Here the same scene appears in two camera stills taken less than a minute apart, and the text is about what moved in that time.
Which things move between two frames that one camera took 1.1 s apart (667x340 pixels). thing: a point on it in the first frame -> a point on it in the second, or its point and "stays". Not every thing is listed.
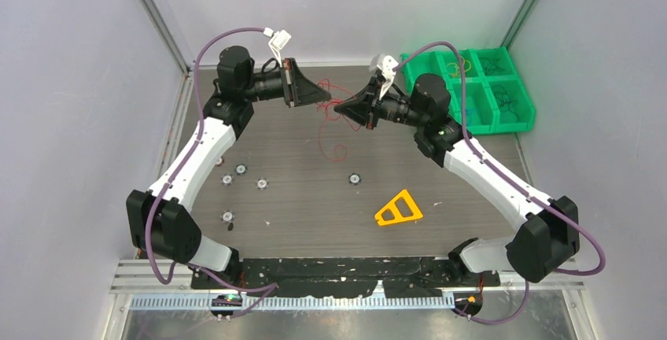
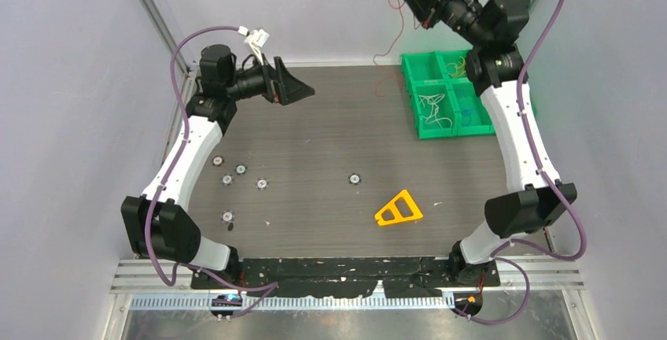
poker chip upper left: (240, 169) stays
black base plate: (399, 277) stays
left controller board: (224, 304) stays
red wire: (325, 99) -> (398, 37)
